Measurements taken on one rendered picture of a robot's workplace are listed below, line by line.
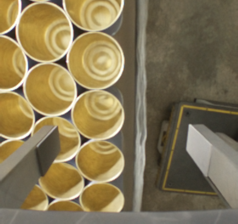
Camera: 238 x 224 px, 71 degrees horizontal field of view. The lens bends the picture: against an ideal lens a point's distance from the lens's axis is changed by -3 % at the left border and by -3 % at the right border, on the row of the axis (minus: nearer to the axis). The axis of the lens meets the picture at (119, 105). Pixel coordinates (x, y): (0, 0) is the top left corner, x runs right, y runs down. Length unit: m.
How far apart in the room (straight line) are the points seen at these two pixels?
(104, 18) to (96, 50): 0.05
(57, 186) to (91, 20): 0.27
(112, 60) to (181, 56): 1.22
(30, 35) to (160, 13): 1.29
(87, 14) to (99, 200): 0.31
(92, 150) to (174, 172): 1.09
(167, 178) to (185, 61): 0.91
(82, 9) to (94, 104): 0.15
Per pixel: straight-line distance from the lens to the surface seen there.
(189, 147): 0.17
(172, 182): 1.42
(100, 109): 0.30
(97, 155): 0.33
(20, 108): 0.35
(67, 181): 0.34
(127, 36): 0.29
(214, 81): 1.61
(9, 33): 0.27
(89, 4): 0.30
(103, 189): 0.36
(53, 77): 0.31
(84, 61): 0.29
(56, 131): 0.16
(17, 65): 0.34
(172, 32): 1.48
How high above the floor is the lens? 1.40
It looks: 77 degrees down
